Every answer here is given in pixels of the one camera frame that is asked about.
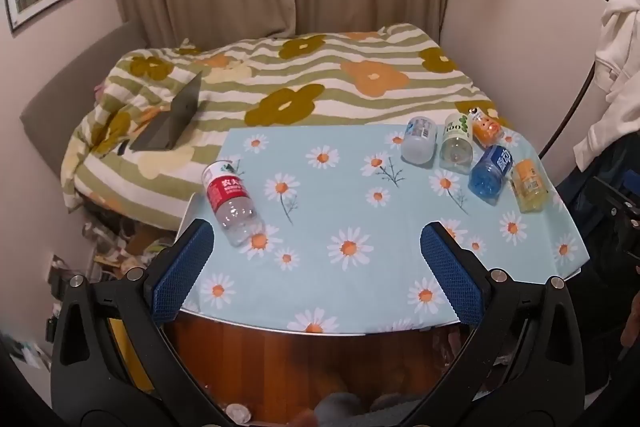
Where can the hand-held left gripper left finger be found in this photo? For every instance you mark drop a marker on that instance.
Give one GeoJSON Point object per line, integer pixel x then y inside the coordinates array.
{"type": "Point", "coordinates": [182, 272]}

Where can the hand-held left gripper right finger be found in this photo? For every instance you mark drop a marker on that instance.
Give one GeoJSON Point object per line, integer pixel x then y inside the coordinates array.
{"type": "Point", "coordinates": [452, 277]}

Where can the red label water bottle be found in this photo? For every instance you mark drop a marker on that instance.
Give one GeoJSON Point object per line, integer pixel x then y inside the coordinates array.
{"type": "Point", "coordinates": [227, 194]}

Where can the patterned cloth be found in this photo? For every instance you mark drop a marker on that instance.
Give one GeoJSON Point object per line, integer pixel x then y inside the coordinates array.
{"type": "Point", "coordinates": [105, 237]}

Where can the yellow drink bottle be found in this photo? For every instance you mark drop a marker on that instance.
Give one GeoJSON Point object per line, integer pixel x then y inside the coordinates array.
{"type": "Point", "coordinates": [527, 187]}

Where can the blue drink bottle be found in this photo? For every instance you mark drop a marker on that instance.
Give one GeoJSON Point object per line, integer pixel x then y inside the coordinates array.
{"type": "Point", "coordinates": [490, 172]}

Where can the white hooded sweatshirt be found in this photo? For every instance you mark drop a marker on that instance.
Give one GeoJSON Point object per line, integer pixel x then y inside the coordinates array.
{"type": "Point", "coordinates": [617, 77]}

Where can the clear bottle green label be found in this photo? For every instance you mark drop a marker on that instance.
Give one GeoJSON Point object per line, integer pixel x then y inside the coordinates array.
{"type": "Point", "coordinates": [456, 142]}

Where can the light blue daisy tablecloth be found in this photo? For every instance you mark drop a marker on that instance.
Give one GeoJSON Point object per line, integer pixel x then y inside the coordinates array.
{"type": "Point", "coordinates": [350, 187]}

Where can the clear bottle blue white label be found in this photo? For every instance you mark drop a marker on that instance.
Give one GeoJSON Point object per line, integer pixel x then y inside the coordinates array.
{"type": "Point", "coordinates": [419, 142]}

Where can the small clear round object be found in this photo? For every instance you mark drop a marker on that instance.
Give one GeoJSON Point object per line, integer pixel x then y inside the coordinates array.
{"type": "Point", "coordinates": [237, 412]}

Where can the grey open laptop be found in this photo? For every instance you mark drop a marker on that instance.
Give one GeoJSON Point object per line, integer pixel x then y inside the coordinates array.
{"type": "Point", "coordinates": [170, 122]}

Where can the small orange drink bottle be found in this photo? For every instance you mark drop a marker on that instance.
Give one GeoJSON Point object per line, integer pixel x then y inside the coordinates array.
{"type": "Point", "coordinates": [487, 129]}

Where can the person's grey socked foot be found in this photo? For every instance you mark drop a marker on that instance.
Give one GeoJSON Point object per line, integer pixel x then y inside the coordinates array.
{"type": "Point", "coordinates": [342, 407]}

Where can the grey bed headboard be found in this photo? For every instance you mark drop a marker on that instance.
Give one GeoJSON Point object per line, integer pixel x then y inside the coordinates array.
{"type": "Point", "coordinates": [60, 97]}

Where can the green striped floral blanket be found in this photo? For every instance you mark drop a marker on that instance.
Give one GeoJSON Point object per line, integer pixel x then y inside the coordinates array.
{"type": "Point", "coordinates": [320, 72]}

